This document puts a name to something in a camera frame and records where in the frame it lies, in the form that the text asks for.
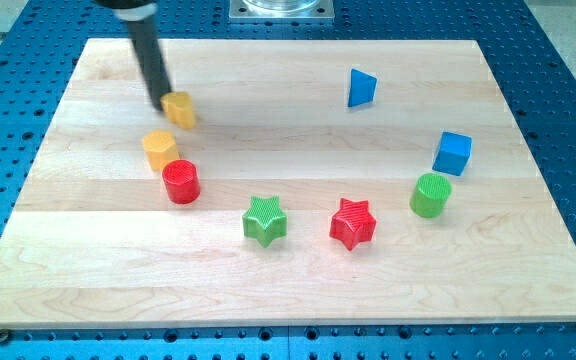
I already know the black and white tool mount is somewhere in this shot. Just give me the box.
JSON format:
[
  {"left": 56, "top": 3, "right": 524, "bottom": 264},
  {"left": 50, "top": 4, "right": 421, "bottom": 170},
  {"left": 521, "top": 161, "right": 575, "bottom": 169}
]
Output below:
[{"left": 94, "top": 0, "right": 157, "bottom": 21}]

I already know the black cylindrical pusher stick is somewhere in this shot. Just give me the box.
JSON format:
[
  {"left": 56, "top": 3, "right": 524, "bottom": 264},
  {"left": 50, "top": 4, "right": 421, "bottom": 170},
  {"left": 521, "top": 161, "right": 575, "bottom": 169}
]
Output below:
[{"left": 126, "top": 17, "right": 171, "bottom": 112}]

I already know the yellow heart block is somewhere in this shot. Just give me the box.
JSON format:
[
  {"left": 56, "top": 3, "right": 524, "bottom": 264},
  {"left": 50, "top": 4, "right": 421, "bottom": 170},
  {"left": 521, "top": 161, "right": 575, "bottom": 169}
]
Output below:
[{"left": 160, "top": 91, "right": 196, "bottom": 130}]

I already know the blue triangle block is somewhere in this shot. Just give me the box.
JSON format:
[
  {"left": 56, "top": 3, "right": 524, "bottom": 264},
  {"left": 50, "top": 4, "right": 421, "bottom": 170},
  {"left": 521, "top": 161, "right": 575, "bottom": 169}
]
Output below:
[{"left": 347, "top": 69, "right": 377, "bottom": 107}]

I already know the yellow hexagon block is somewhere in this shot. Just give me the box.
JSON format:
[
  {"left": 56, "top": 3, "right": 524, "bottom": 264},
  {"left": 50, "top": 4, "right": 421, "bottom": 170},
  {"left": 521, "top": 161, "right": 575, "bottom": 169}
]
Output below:
[{"left": 141, "top": 130, "right": 180, "bottom": 171}]

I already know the blue perforated metal table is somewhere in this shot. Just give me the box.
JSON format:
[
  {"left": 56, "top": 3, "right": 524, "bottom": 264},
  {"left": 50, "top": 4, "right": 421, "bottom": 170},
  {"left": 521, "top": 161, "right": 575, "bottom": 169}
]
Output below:
[{"left": 0, "top": 1, "right": 576, "bottom": 359}]

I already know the red cylinder block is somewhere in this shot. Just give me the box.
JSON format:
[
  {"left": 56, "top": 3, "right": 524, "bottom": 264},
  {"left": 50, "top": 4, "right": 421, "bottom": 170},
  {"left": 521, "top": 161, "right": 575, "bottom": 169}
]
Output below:
[{"left": 162, "top": 159, "right": 200, "bottom": 204}]

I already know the green star block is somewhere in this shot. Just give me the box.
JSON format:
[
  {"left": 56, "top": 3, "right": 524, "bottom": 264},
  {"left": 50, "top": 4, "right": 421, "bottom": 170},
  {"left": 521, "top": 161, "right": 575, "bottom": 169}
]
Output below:
[{"left": 242, "top": 196, "right": 287, "bottom": 248}]

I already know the light wooden board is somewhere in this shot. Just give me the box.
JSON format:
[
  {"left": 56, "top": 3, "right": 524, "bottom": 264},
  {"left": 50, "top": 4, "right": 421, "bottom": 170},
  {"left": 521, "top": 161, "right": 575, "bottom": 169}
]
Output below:
[{"left": 0, "top": 38, "right": 576, "bottom": 330}]

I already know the red star block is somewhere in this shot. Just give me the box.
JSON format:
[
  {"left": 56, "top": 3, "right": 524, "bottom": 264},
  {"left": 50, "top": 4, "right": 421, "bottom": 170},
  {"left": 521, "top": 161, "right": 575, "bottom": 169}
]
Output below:
[{"left": 329, "top": 198, "right": 377, "bottom": 251}]

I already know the green cylinder block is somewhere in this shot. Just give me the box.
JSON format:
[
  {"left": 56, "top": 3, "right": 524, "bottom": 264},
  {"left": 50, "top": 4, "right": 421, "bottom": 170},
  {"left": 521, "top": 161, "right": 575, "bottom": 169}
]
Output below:
[{"left": 409, "top": 173, "right": 452, "bottom": 218}]

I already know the blue cube block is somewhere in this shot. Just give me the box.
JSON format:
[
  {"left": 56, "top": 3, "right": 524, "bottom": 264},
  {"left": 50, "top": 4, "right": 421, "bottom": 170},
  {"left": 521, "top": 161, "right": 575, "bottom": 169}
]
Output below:
[{"left": 432, "top": 132, "right": 472, "bottom": 176}]

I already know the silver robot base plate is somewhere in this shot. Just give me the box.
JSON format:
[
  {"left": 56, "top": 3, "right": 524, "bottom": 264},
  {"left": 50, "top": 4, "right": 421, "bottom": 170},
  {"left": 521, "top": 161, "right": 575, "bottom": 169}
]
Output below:
[{"left": 229, "top": 0, "right": 335, "bottom": 21}]

